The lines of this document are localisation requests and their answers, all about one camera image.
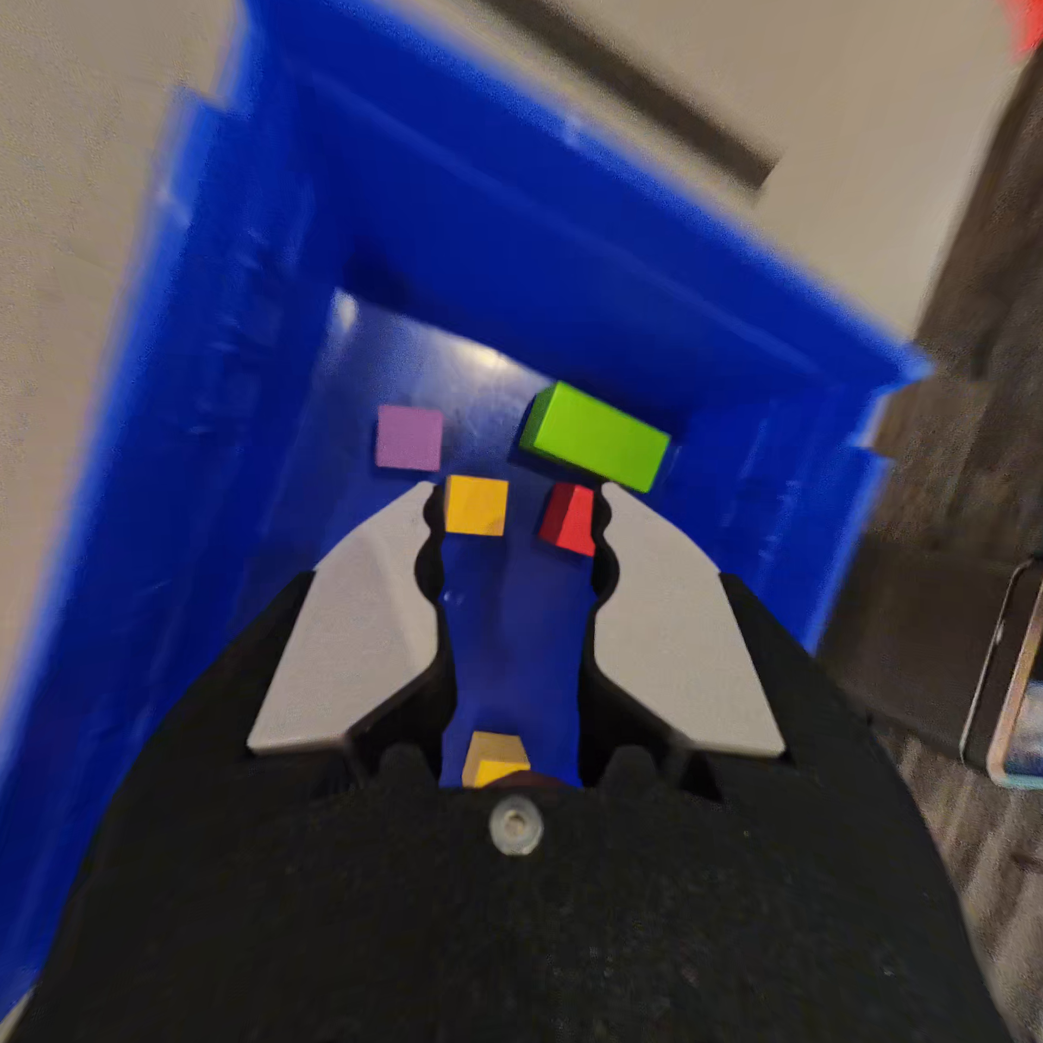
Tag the blue plastic bin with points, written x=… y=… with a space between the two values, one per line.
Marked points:
x=212 y=408

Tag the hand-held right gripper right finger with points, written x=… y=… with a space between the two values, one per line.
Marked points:
x=685 y=644

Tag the purple wooden block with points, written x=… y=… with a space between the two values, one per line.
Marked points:
x=409 y=439

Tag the green wooden block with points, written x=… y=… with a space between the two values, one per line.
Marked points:
x=595 y=437

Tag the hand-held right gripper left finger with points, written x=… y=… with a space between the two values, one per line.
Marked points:
x=346 y=644

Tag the grey desk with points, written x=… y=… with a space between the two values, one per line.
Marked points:
x=98 y=163

